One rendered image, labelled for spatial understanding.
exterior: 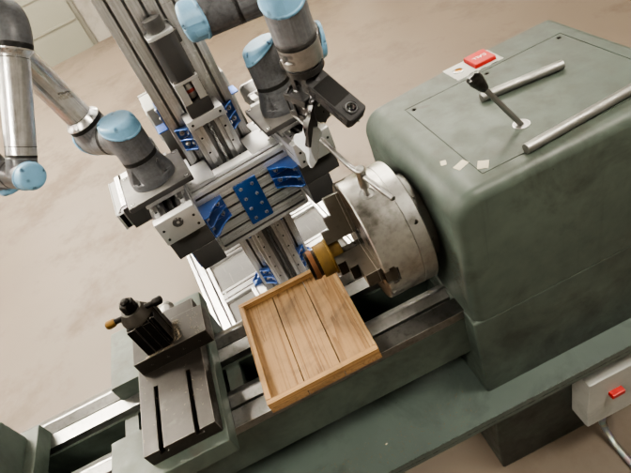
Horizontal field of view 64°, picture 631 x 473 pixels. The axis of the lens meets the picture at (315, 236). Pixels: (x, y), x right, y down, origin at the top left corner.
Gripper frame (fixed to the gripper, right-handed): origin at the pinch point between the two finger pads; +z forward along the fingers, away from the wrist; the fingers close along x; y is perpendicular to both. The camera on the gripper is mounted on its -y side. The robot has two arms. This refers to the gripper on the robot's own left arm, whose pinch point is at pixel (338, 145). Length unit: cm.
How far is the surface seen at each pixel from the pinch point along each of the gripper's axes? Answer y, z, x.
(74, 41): 786, 260, -144
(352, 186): 0.7, 13.8, -0.6
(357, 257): -5.7, 25.8, 9.0
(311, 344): 0, 47, 28
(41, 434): 44, 46, 93
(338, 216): 3.6, 21.7, 4.0
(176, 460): 2, 40, 69
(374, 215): -8.3, 14.7, 2.8
